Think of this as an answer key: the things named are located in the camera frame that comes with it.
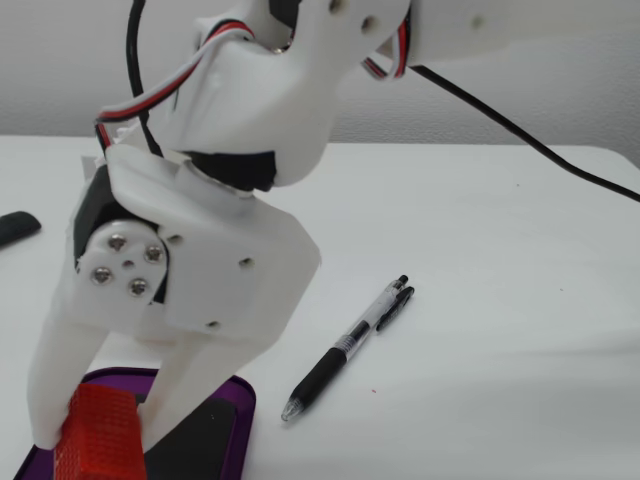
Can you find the black rounded flat object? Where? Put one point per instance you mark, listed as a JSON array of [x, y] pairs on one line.
[[17, 227]]

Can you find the black clear retractable pen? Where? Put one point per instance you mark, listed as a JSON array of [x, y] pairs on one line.
[[325, 367]]

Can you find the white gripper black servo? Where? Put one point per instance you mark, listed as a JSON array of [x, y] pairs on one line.
[[235, 260]]

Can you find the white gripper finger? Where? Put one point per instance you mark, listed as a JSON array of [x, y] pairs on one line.
[[65, 340]]

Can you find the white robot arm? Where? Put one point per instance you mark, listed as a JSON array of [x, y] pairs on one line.
[[260, 100]]

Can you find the red perforated rectangular cube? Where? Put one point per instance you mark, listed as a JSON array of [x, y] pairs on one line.
[[100, 430]]

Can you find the purple tray with black mat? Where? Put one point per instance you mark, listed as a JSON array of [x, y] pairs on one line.
[[240, 415]]

